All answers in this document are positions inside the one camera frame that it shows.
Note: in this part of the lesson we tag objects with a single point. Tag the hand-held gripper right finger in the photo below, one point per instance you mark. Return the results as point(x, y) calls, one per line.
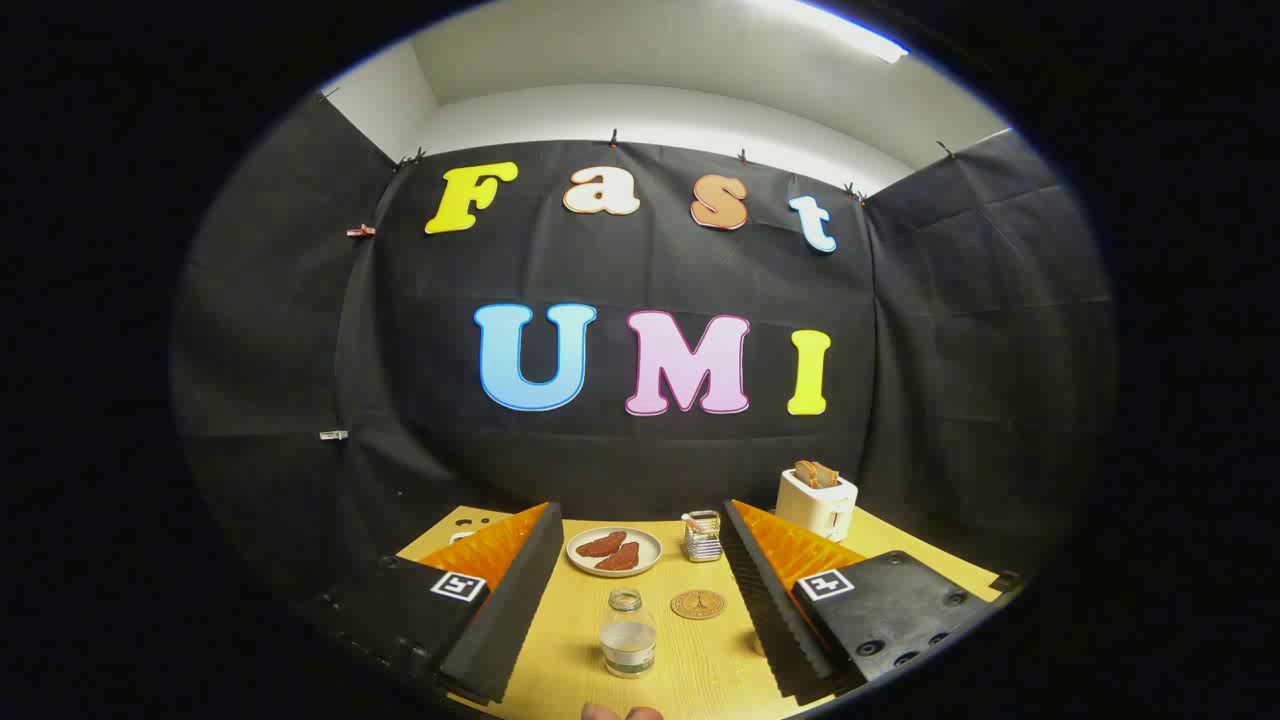
point(770, 610)

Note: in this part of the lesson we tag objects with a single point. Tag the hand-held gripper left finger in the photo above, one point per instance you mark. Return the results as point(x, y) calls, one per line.
point(505, 610)

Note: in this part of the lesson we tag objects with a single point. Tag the round wooden coaster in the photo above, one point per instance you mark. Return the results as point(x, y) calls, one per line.
point(697, 604)

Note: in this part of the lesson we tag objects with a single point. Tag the clear plastic juice bottle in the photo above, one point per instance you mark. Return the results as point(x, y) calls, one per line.
point(628, 640)

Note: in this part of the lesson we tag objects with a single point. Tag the white condiment tray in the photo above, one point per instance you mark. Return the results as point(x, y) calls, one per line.
point(468, 536)

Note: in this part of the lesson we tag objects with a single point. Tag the wooden table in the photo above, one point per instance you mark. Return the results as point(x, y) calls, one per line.
point(700, 660)

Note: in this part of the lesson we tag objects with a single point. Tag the white toaster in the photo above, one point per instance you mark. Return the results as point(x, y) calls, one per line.
point(815, 510)

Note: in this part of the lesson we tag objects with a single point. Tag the brown meat slice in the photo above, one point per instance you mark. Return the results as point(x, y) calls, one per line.
point(600, 545)
point(620, 558)

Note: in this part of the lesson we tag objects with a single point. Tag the white round plate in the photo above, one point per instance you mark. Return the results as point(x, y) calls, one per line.
point(650, 548)

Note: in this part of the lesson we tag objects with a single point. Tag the toast slice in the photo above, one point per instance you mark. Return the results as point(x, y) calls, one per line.
point(829, 475)
point(806, 473)

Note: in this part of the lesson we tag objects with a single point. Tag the black backdrop cloth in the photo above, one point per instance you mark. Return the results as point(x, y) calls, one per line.
point(650, 470)

